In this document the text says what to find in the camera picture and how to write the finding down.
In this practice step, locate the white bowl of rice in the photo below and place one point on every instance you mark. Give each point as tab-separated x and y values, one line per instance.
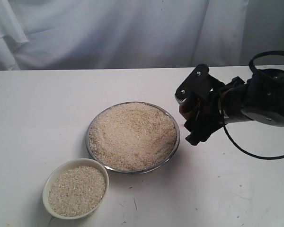
75	189

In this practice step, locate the brown wooden cup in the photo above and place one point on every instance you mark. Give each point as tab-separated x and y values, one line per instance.
189	107

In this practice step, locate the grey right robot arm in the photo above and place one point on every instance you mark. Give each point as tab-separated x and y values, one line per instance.
211	104

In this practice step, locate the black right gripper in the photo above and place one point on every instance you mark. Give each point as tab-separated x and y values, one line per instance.
227	100

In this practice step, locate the steel plate of rice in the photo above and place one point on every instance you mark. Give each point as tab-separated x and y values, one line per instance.
132	137

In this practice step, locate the white backdrop cloth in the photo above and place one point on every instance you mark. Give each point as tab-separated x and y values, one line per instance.
121	34

